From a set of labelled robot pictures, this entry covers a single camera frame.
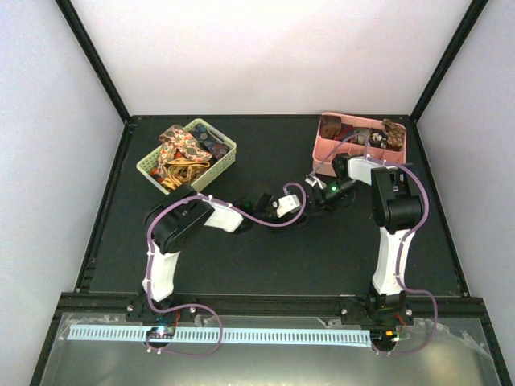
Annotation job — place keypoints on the right black frame post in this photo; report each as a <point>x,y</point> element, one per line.
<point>463,30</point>

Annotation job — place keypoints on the pink divided organizer box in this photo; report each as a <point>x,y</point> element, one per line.
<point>326,149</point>

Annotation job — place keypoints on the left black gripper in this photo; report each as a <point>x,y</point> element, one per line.
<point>276,229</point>

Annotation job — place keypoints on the yellow necktie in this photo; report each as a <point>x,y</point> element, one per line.
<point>180,171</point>

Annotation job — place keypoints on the black aluminium front rail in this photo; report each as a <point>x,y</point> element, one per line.
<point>247,305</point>

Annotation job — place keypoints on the rolled dark floral tie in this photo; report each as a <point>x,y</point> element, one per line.
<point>378,139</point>

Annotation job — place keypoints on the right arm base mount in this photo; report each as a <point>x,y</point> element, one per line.
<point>382,312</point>

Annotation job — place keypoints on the floral orange necktie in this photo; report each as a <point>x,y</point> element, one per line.
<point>177,142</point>

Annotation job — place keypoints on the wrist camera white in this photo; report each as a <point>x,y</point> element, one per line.
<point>287,204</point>
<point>315,182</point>

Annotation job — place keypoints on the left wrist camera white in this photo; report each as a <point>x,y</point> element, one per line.
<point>287,204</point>

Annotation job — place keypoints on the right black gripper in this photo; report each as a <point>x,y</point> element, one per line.
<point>326,206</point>

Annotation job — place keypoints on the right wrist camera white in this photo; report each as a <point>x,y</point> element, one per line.
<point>315,182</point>

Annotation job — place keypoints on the left black frame post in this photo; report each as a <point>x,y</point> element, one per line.
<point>91,53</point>

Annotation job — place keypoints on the black necktie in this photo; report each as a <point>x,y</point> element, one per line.
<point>308,214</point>

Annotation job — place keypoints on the navy patterned necktie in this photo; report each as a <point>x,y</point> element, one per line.
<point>209,141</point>

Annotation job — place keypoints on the green plastic basket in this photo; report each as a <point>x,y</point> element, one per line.
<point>147,165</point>

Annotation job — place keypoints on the rolled olive tie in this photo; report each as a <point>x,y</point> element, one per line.
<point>362,135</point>

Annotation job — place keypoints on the rolled brown dotted tie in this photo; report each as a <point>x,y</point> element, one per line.
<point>395,133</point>

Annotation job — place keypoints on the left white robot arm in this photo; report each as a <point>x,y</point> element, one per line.
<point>170,228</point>

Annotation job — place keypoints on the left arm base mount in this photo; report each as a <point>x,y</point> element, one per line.
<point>139,310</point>

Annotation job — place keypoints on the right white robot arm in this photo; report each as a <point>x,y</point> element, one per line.
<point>399,206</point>

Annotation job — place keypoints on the light blue cable duct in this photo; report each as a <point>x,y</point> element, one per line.
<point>208,335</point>

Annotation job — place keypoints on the black frame post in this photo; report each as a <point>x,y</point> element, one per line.
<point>463,30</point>
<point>91,53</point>

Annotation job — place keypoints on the rolled red tie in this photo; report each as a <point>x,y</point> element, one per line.
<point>346,134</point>

